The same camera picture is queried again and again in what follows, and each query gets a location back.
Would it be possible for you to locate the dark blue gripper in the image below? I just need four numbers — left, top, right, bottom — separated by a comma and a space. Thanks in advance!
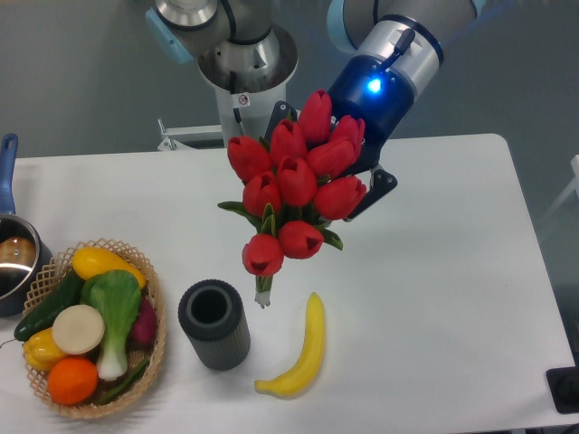
264, 55, 413, 222

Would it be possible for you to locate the red tulip bouquet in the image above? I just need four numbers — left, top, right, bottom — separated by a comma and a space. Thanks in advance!
218, 90, 366, 307

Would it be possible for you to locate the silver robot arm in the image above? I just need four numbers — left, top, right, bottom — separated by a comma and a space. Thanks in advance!
146, 1, 485, 213

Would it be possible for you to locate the dark grey ribbed vase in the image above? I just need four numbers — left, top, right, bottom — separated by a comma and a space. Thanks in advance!
177, 279, 251, 372

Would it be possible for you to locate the yellow banana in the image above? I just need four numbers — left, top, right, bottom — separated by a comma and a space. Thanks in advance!
254, 292, 327, 399

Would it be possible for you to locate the green bok choy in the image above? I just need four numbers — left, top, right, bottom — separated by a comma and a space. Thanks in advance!
81, 269, 141, 382

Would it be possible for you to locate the purple red onion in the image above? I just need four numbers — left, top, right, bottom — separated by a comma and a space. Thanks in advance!
130, 297, 157, 345

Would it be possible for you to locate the yellow squash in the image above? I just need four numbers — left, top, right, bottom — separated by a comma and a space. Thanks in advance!
71, 247, 147, 289

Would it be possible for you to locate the woven wicker basket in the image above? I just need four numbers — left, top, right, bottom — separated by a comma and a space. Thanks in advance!
24, 238, 166, 419

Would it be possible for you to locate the green cucumber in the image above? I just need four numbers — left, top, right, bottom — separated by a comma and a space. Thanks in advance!
14, 270, 84, 342

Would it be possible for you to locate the white round radish slice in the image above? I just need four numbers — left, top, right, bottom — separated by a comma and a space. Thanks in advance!
52, 305, 105, 355

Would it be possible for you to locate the green bean pod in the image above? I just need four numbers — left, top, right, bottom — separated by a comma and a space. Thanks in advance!
94, 358, 149, 406

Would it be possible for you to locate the blue saucepan with lid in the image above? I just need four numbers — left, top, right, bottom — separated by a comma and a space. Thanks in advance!
1, 133, 52, 317

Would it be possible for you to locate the black device at table edge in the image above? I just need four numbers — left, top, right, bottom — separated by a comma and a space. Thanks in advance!
546, 366, 578, 414

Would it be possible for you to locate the orange fruit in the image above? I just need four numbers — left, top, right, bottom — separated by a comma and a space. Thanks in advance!
48, 357, 99, 405

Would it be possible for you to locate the yellow bell pepper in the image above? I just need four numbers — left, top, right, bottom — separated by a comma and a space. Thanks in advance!
23, 327, 68, 372

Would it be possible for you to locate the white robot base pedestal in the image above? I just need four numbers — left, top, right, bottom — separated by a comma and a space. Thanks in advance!
214, 87, 256, 146

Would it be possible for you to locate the white metal bracket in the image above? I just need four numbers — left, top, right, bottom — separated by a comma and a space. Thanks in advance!
157, 118, 224, 152

